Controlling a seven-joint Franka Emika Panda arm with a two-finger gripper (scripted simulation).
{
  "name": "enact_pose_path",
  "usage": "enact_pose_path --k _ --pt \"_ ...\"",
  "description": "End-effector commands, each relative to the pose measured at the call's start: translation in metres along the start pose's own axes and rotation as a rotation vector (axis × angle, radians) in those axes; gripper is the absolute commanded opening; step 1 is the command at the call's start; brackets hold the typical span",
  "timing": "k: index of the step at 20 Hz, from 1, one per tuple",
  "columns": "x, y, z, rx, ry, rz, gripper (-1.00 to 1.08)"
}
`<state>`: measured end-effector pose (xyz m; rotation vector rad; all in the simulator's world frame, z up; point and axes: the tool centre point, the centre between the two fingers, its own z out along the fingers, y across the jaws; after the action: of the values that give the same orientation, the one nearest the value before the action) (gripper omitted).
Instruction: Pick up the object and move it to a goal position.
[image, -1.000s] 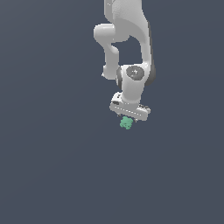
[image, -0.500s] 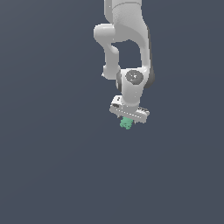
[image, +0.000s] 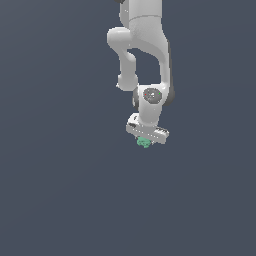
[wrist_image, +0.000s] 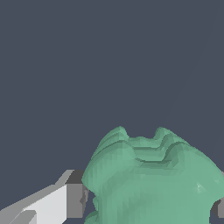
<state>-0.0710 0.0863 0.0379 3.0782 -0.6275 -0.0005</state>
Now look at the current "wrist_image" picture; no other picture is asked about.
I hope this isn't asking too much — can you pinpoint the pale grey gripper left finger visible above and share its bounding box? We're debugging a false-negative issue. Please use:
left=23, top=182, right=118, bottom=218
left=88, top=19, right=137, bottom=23
left=0, top=169, right=90, bottom=224

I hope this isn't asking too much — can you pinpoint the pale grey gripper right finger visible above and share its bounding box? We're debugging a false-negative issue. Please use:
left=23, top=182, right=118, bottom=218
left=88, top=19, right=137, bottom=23
left=210, top=171, right=224, bottom=218

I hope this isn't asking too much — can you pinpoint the green lumpy figurine object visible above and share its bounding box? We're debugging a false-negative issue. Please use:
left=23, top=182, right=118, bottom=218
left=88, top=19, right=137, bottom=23
left=80, top=126, right=224, bottom=224

